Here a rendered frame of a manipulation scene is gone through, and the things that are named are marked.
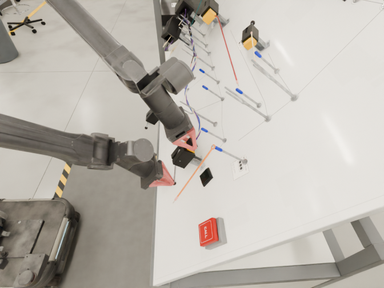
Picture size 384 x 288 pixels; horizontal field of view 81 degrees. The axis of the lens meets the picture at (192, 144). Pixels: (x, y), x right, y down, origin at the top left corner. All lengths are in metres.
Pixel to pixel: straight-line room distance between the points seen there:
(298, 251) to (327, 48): 0.64
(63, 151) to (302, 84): 0.51
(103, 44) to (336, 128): 0.52
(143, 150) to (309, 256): 0.67
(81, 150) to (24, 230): 1.27
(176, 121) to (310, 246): 0.65
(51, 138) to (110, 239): 1.36
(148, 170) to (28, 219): 1.27
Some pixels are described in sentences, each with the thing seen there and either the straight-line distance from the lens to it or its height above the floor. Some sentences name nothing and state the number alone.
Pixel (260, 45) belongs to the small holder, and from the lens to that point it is 0.73.
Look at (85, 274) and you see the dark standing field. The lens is 1.78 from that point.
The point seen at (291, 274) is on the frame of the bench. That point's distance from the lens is 0.89.
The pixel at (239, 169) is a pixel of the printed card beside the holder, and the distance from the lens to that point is 0.56.
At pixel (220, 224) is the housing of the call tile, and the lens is 0.54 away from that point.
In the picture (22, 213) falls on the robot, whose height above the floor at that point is 0.24.
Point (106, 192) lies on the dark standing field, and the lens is 1.96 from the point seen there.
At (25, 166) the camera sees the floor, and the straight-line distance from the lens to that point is 2.45.
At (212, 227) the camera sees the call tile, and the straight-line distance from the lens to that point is 0.53.
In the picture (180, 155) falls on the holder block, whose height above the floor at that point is 1.14.
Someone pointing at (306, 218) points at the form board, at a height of 1.25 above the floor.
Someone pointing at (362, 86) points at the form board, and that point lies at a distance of 0.49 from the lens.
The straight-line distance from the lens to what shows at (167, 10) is 1.55.
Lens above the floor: 1.62
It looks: 49 degrees down
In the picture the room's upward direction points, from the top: straight up
